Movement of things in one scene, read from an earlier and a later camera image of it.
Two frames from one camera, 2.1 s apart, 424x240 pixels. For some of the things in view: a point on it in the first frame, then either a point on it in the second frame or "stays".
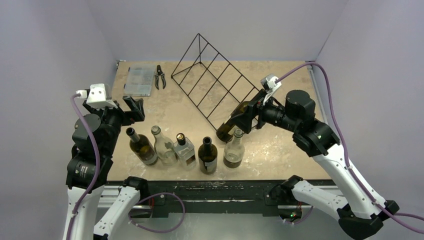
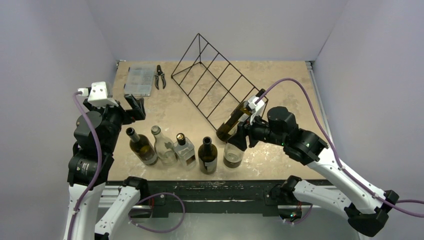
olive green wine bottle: [226, 131] stays
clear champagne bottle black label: [234, 152] stays
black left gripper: [135, 106] stays
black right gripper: [255, 110] → [243, 134]
